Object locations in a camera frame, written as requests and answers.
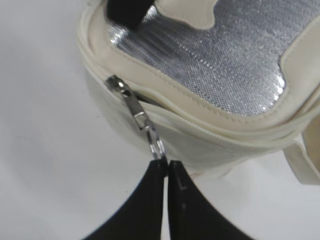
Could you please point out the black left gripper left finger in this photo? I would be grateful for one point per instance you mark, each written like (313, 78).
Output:
(140, 217)

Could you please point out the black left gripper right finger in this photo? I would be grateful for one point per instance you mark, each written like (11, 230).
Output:
(190, 214)

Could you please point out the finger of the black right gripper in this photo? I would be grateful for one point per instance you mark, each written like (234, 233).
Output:
(127, 13)

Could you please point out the silver zipper pull with ring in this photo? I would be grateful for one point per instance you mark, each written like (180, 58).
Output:
(139, 115)

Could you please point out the cream bag with mesh window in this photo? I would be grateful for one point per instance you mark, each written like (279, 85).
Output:
(223, 81)

